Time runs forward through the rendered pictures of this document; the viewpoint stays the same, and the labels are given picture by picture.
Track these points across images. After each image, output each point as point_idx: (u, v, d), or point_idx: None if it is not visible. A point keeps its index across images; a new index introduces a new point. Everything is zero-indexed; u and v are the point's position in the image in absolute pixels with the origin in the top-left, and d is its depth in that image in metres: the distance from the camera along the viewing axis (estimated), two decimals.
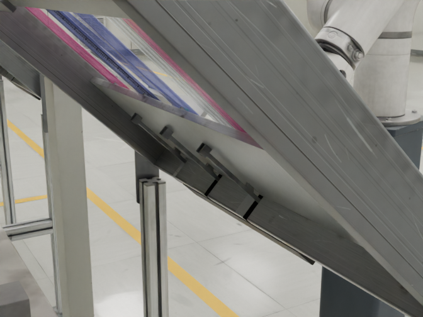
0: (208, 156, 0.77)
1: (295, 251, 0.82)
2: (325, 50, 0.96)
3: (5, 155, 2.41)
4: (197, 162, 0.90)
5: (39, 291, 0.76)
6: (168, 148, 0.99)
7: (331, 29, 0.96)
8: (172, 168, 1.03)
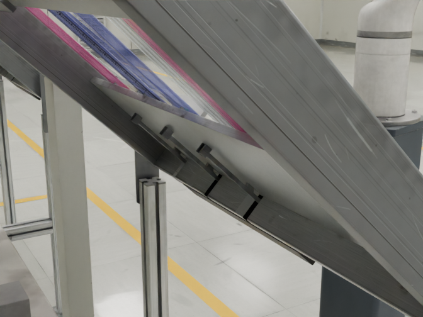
0: (208, 156, 0.77)
1: (295, 251, 0.82)
2: None
3: (5, 155, 2.41)
4: (197, 162, 0.90)
5: (39, 291, 0.76)
6: (168, 148, 0.99)
7: None
8: (172, 168, 1.03)
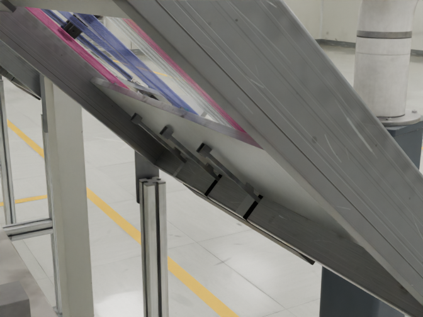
0: (208, 156, 0.77)
1: (295, 251, 0.82)
2: None
3: (5, 155, 2.41)
4: (197, 162, 0.90)
5: (39, 291, 0.76)
6: (168, 148, 0.99)
7: None
8: (172, 168, 1.03)
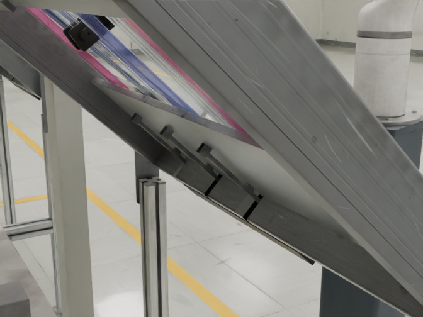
0: (208, 156, 0.77)
1: (295, 251, 0.82)
2: None
3: (5, 155, 2.41)
4: (197, 162, 0.90)
5: (39, 291, 0.76)
6: (168, 148, 0.99)
7: None
8: (172, 168, 1.03)
